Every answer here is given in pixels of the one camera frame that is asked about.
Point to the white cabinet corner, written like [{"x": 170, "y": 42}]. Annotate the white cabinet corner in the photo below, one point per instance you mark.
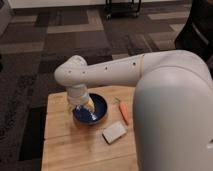
[{"x": 6, "y": 14}]

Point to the black office chair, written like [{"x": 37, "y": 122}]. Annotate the black office chair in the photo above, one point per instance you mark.
[{"x": 197, "y": 34}]

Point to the white rectangular sponge block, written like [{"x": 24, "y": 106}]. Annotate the white rectangular sponge block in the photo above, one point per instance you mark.
[{"x": 114, "y": 132}]

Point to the dark blue ceramic bowl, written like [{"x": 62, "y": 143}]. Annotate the dark blue ceramic bowl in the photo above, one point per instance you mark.
[{"x": 82, "y": 115}]

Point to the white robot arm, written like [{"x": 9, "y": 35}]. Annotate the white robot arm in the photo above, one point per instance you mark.
[{"x": 172, "y": 104}]

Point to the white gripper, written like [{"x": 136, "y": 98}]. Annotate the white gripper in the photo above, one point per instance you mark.
[{"x": 78, "y": 95}]

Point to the orange carrot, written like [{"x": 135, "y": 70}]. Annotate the orange carrot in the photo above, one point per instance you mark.
[{"x": 124, "y": 110}]

